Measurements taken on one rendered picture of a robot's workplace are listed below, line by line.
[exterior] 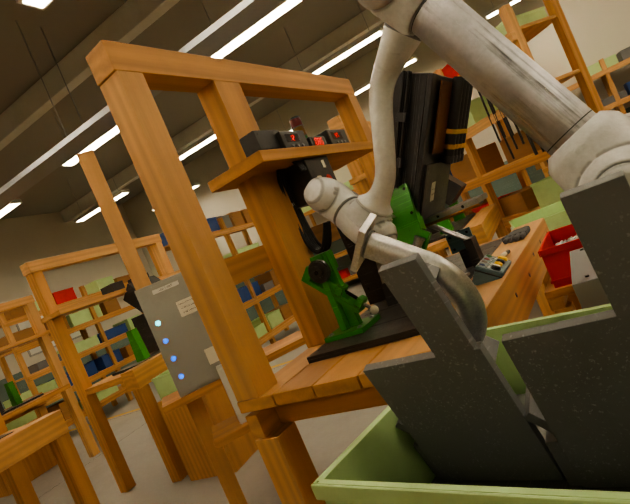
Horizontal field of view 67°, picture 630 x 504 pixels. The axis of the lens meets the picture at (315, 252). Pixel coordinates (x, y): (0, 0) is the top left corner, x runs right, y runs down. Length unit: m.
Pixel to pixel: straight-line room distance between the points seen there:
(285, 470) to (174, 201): 0.80
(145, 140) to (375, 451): 1.05
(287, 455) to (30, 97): 6.73
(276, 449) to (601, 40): 10.10
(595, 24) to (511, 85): 9.91
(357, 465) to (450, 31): 0.78
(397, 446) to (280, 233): 1.08
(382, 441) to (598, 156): 0.59
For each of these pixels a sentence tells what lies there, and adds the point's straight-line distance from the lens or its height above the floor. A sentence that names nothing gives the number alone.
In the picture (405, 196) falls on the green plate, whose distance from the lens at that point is 1.69.
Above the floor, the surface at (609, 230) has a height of 1.12.
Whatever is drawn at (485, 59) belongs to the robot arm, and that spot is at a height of 1.39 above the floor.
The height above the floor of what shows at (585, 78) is 1.56.
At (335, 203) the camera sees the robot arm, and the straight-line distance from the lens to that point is 1.32.
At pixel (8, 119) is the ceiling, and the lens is 8.01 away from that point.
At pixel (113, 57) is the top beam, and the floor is 1.89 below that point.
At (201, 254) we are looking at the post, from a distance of 1.35.
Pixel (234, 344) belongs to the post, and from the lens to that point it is 1.35.
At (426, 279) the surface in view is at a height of 1.13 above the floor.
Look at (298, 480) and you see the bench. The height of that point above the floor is 0.63.
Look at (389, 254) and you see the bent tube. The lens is 0.51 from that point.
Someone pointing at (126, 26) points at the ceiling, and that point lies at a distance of 6.45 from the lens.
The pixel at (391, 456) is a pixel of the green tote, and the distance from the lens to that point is 0.67.
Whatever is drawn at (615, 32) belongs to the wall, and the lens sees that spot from 10.89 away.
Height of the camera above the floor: 1.20
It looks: 1 degrees down
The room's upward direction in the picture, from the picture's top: 23 degrees counter-clockwise
